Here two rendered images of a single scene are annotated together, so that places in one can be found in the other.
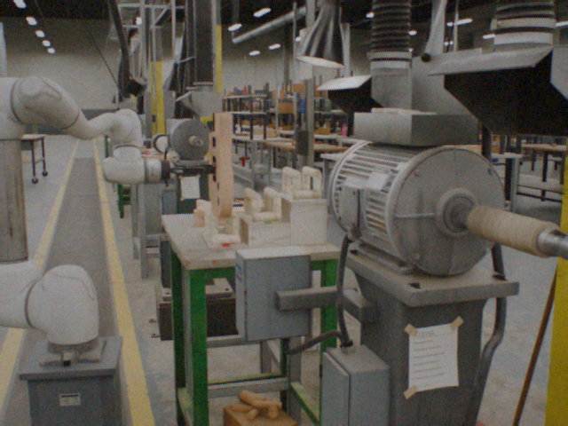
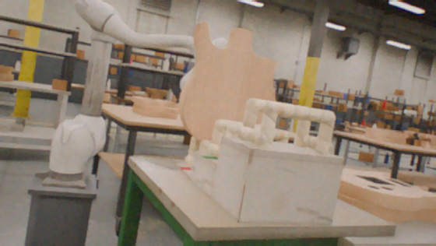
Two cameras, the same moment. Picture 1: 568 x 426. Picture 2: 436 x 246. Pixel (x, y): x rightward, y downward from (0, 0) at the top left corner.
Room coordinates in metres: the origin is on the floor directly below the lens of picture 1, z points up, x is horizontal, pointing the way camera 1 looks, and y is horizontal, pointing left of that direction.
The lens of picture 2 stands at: (2.16, -0.88, 1.22)
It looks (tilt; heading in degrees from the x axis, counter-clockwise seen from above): 3 degrees down; 85
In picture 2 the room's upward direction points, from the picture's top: 9 degrees clockwise
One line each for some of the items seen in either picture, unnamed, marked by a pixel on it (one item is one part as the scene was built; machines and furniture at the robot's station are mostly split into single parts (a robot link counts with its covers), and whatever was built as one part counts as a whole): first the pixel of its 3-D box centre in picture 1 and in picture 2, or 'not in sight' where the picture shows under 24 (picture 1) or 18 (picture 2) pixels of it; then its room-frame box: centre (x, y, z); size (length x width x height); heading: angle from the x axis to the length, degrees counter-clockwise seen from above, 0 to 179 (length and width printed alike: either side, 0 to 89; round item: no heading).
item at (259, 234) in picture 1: (262, 229); (243, 176); (2.49, 0.11, 0.98); 0.27 x 0.16 x 0.09; 15
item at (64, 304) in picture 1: (67, 302); (72, 144); (1.87, 0.68, 0.87); 0.18 x 0.16 x 0.22; 78
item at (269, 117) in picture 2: (317, 186); (267, 128); (2.45, -0.10, 1.15); 0.03 x 0.03 x 0.09
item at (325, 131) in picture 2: (305, 181); (325, 135); (2.62, -0.06, 1.15); 0.03 x 0.03 x 0.09
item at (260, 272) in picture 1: (291, 311); not in sight; (1.40, 0.00, 0.99); 0.24 x 0.21 x 0.26; 17
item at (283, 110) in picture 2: (311, 172); (300, 113); (2.54, -0.08, 1.20); 0.20 x 0.03 x 0.03; 14
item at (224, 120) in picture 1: (224, 125); (205, 35); (2.33, 0.24, 1.39); 0.07 x 0.04 x 0.09; 14
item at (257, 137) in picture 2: (307, 194); (252, 135); (2.43, -0.07, 1.12); 0.11 x 0.03 x 0.03; 105
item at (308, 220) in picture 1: (299, 217); (276, 179); (2.53, -0.04, 1.02); 0.27 x 0.15 x 0.17; 15
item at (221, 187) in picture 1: (220, 164); (232, 87); (2.45, 0.27, 1.23); 0.35 x 0.04 x 0.40; 14
